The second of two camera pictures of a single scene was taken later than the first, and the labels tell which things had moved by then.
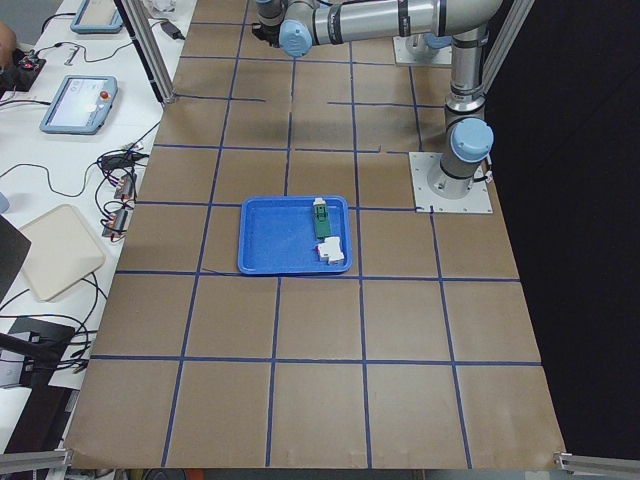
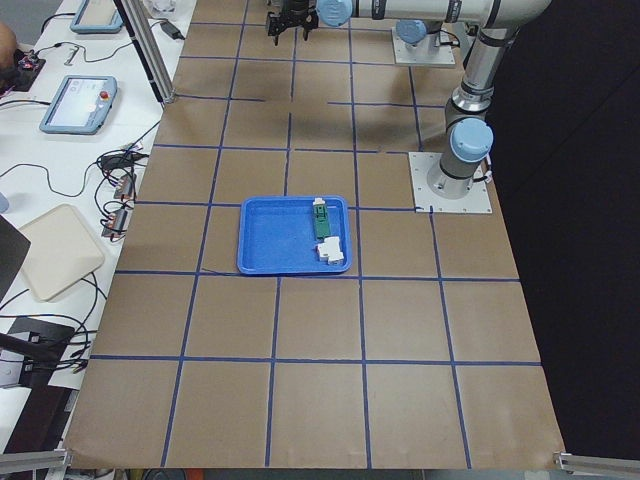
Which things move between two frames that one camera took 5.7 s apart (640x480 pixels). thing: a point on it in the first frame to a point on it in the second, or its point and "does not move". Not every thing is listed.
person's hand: [8, 42] does not move
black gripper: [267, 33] to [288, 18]
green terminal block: [321, 217] does not move
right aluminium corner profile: [596, 465] does not move
